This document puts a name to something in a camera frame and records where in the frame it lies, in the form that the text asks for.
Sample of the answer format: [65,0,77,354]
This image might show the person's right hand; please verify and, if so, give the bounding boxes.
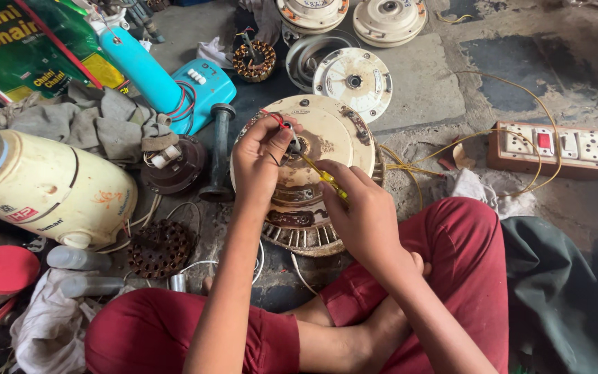
[314,158,410,282]

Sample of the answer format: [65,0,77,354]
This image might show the person's left hand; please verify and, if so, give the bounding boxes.
[231,114,305,210]

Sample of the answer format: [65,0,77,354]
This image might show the red wire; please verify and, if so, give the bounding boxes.
[260,108,292,131]

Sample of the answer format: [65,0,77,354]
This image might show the yellow handled screwdriver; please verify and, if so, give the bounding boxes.
[299,152,350,204]

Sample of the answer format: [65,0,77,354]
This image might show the dark green fan rod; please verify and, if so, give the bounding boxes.
[198,103,237,203]

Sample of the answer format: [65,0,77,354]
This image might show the brown round motor part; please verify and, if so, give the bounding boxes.
[140,134,208,196]

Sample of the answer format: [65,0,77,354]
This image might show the white cylindrical capacitor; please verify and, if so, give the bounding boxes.
[150,144,182,170]

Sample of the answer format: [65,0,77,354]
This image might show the large cream ceiling fan motor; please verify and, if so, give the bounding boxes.
[229,94,386,258]

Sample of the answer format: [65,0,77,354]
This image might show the copper wound stator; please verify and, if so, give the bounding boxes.
[232,30,278,83]

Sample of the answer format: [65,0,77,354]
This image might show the person's red trousers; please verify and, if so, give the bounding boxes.
[84,196,511,374]

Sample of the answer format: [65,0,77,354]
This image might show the torn brown paper piece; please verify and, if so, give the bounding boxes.
[437,136,480,173]

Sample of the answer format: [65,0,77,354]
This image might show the small white crumpled cloth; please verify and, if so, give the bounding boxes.
[196,36,235,70]

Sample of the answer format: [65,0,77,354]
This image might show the person's foot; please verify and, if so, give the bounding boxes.
[201,252,433,374]

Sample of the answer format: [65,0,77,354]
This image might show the dirty white cloth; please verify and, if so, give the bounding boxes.
[443,168,540,221]

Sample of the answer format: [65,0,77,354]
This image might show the cream round fan motor cover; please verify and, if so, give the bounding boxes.
[312,47,393,125]

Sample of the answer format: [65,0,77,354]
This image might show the brown bare stator core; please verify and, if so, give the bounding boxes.
[127,219,196,280]

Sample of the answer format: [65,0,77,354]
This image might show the blue table fan stand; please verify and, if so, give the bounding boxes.
[97,23,237,136]

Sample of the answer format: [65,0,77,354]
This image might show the cream fan motor with orange marks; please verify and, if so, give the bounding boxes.
[275,0,351,35]

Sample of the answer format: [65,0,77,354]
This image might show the grey cloth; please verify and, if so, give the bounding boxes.
[0,82,180,168]

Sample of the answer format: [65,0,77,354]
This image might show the plain cream fan motor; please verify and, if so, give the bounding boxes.
[352,0,428,49]

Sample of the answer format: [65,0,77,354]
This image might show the clear plastic bottle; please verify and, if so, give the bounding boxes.
[46,244,113,272]
[60,275,125,300]

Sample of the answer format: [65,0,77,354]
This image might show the cream mixer grinder body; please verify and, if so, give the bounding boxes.
[0,129,139,251]

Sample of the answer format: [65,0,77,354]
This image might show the dark green cloth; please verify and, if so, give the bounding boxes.
[501,215,598,374]

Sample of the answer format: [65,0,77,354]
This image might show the green printed plastic bag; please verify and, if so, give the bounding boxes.
[0,0,129,103]

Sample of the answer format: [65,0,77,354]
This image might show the white rag with stains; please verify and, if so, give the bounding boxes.
[9,267,103,374]

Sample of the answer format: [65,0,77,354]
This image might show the jar with red lid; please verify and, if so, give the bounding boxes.
[0,244,42,319]

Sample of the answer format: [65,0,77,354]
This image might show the white wire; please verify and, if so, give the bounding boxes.
[166,202,265,287]

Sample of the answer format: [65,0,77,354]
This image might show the grey metal fan housing ring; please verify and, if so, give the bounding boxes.
[286,29,362,94]

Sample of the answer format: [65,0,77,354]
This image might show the wooden switch board with sockets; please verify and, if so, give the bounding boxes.
[487,121,598,181]

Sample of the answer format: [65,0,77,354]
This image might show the yellow wire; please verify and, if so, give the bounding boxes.
[379,70,563,210]

